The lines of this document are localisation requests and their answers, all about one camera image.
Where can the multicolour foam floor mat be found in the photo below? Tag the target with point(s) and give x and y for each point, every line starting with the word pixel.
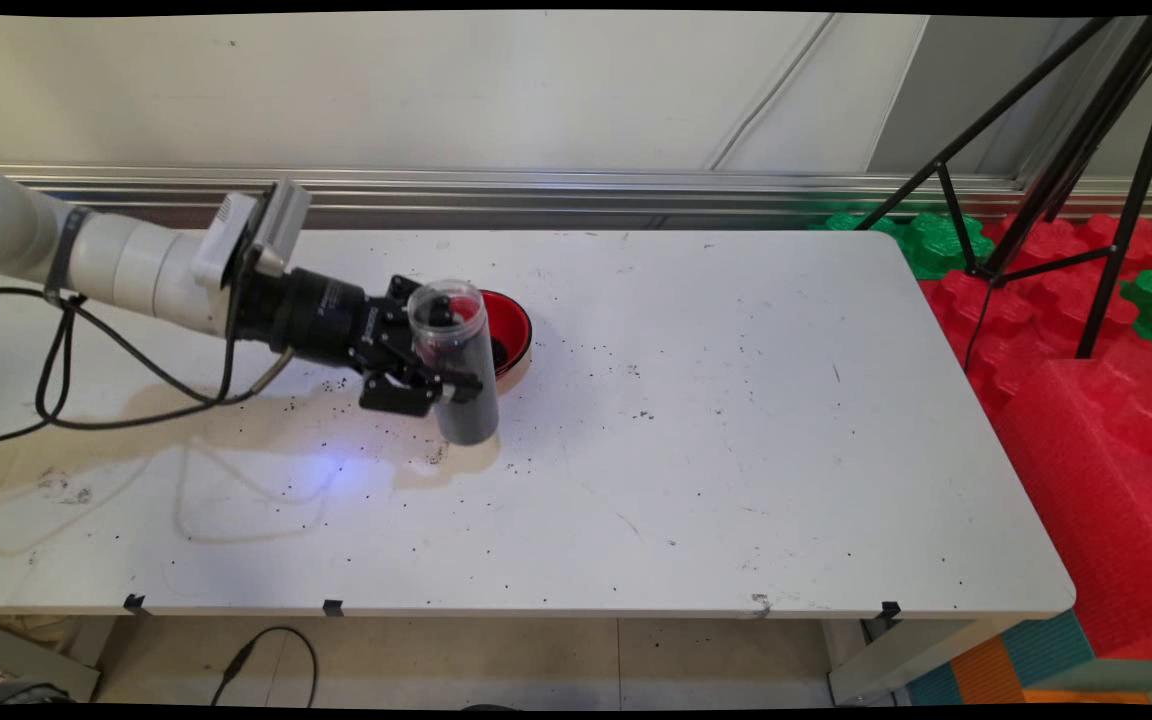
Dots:
pixel 1046 645

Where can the red foam puzzle block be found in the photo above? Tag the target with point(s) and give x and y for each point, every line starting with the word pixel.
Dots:
pixel 1066 240
pixel 1026 330

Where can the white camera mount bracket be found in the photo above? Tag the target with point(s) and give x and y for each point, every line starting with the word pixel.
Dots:
pixel 226 235

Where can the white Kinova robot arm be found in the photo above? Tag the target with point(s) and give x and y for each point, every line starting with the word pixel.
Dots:
pixel 126 265

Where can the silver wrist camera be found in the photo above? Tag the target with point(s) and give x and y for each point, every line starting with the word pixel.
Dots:
pixel 286 215

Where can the red bowl with black rim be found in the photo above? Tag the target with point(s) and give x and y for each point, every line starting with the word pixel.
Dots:
pixel 514 325

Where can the clear jar with dark grains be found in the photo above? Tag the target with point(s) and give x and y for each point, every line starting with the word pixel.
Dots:
pixel 471 420

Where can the black tripod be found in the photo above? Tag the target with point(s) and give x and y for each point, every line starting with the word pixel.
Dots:
pixel 1084 140

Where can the aluminium wall rail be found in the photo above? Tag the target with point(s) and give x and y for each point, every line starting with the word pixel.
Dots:
pixel 586 190

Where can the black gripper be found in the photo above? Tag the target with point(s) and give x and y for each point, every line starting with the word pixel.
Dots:
pixel 326 320

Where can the grey table leg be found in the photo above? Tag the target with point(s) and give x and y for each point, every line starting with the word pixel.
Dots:
pixel 896 660
pixel 26 660

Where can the dark grains pile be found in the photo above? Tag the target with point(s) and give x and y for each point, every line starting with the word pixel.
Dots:
pixel 499 352

